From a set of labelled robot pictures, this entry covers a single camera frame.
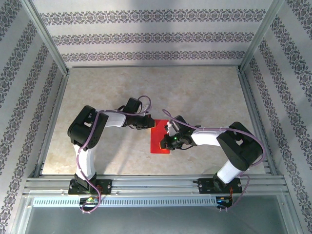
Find aluminium frame floor rail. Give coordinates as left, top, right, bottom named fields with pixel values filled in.
left=68, top=64, right=241, bottom=69
left=33, top=73, right=70, bottom=178
left=238, top=72, right=285, bottom=176

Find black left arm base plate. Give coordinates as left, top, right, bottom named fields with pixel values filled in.
left=68, top=179, right=113, bottom=195

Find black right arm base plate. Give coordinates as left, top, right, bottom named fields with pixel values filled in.
left=197, top=177, right=243, bottom=195

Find small circuit board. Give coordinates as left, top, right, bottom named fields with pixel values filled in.
left=216, top=195, right=234, bottom=205
left=79, top=196, right=99, bottom=205

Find red paper sheet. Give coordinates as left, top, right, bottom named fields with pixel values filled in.
left=150, top=119, right=171, bottom=155

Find aluminium frame post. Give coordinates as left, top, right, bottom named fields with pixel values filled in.
left=20, top=0, right=70, bottom=77
left=11, top=195, right=34, bottom=234
left=279, top=195, right=300, bottom=234
left=236, top=0, right=293, bottom=73

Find grey metal panel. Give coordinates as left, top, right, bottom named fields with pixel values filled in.
left=24, top=207, right=288, bottom=234

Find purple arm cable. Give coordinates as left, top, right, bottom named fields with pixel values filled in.
left=162, top=109, right=266, bottom=213
left=75, top=95, right=153, bottom=215

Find aluminium mounting rail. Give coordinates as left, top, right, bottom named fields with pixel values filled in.
left=23, top=174, right=290, bottom=195

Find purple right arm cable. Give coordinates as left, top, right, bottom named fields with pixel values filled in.
left=162, top=109, right=266, bottom=213

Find grey slotted cable duct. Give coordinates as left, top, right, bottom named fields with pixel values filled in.
left=32, top=196, right=217, bottom=208

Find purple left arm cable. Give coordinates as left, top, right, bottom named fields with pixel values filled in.
left=75, top=95, right=153, bottom=215

